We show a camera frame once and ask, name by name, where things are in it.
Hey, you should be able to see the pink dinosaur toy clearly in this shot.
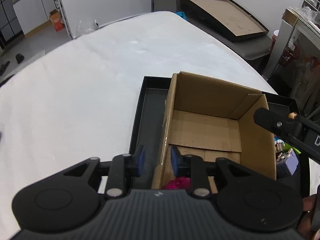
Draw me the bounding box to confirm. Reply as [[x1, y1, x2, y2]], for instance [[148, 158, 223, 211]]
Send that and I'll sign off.
[[162, 177, 190, 190]]

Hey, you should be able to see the purple cube toy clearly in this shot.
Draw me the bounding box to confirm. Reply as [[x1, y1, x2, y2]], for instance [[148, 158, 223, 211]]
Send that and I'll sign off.
[[276, 148, 299, 178]]

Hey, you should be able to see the brown cardboard box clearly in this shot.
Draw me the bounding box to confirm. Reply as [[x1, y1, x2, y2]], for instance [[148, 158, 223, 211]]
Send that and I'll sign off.
[[151, 72, 276, 189]]

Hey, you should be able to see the person right hand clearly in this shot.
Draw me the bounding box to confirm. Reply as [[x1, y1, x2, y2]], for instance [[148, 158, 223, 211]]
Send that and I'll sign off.
[[298, 194, 319, 240]]

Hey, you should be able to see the brown haired doll figure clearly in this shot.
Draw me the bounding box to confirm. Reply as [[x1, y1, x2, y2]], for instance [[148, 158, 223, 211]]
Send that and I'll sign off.
[[288, 112, 298, 120]]

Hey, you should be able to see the green hexagonal box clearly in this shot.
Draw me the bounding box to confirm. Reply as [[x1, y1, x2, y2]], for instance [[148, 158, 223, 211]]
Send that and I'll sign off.
[[284, 143, 301, 154]]

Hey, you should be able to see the blue red small figure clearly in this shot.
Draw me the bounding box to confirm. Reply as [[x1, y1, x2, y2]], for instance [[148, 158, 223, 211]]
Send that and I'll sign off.
[[273, 135, 285, 153]]

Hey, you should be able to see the black shallow tray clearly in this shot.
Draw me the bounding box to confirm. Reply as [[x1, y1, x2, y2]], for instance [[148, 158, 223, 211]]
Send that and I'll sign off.
[[129, 76, 310, 197]]

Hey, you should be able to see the grey chair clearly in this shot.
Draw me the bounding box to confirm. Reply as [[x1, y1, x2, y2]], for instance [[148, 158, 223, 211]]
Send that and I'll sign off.
[[176, 0, 272, 61]]

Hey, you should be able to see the white desk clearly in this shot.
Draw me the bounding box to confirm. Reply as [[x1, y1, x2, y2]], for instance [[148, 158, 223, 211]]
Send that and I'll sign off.
[[262, 8, 319, 81]]

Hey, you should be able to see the framed cork board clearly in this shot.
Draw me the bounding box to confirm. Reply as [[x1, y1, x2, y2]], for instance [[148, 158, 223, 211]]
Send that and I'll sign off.
[[180, 0, 269, 42]]

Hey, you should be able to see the orange cardboard box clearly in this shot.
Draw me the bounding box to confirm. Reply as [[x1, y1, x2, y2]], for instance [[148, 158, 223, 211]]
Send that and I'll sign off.
[[49, 9, 64, 31]]

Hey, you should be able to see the white cabinet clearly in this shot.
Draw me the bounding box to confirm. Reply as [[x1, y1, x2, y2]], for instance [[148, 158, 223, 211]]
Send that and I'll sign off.
[[13, 0, 56, 35]]

